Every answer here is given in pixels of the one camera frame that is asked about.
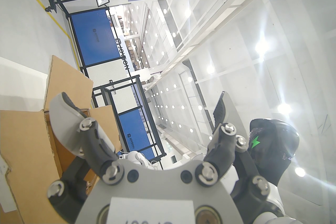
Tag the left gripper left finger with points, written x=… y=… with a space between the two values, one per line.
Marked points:
x=67 y=122

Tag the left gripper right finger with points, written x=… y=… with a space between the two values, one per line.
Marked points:
x=220 y=151

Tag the large brown carton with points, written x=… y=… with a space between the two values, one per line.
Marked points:
x=26 y=146

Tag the blue partition panel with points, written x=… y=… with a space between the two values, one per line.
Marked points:
x=94 y=38
x=136 y=130

